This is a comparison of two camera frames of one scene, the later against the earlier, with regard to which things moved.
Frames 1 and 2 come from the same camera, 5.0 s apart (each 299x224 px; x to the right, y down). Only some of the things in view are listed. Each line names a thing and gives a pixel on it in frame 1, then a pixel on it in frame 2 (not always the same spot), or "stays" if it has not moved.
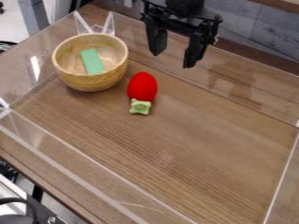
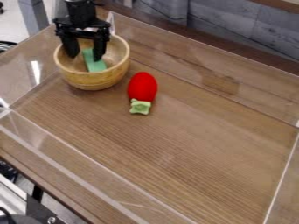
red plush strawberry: [142, 91] stays
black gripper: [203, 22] to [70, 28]
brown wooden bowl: [69, 62] stays
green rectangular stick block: [91, 60] stays
